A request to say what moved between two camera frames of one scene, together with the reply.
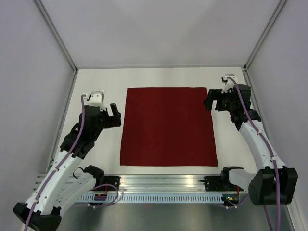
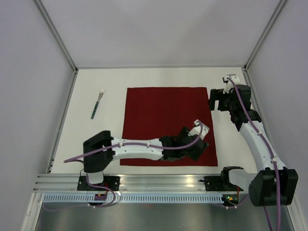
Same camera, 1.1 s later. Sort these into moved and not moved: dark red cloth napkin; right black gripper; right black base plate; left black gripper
Moved: left black gripper
Not moved: dark red cloth napkin; right black base plate; right black gripper
